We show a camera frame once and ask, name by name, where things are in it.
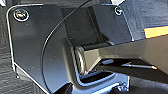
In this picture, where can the dark robot torso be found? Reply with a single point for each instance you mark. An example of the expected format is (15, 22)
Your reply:
(133, 53)

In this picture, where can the thin grey rod orange tip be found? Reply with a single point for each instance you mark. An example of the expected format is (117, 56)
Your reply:
(140, 66)

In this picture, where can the round base light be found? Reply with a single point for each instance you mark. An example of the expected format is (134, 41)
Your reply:
(20, 15)

